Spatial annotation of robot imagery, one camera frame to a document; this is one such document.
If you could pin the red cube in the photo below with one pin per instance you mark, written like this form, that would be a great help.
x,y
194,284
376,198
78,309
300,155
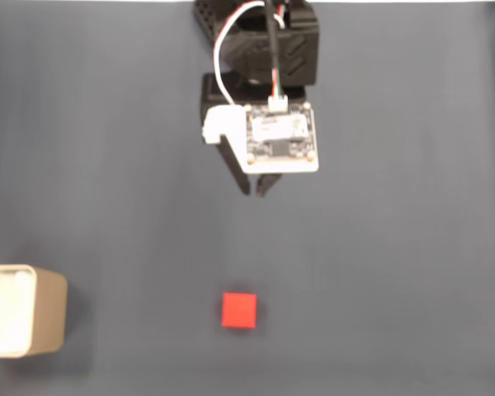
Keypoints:
x,y
239,311

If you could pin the beige square box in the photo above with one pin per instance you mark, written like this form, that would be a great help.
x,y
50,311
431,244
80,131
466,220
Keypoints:
x,y
49,313

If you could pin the white wrist camera board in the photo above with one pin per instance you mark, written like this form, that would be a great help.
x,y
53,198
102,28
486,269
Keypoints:
x,y
280,136

